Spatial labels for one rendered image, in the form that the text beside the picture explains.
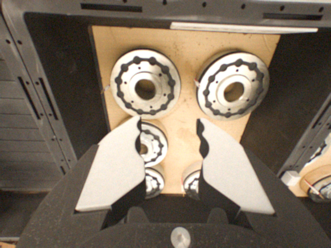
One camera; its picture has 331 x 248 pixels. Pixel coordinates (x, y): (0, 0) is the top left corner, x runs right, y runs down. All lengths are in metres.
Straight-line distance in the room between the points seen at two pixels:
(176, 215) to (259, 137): 0.25
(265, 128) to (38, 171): 0.48
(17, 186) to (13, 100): 0.26
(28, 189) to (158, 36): 0.49
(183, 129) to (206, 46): 0.14
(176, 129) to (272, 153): 0.16
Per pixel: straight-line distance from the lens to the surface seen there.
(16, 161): 0.47
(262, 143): 0.28
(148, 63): 0.21
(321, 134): 0.25
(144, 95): 0.23
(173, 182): 0.39
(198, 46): 0.24
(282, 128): 0.25
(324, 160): 0.49
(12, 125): 0.40
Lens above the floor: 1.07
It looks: 59 degrees down
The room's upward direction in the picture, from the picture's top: 179 degrees clockwise
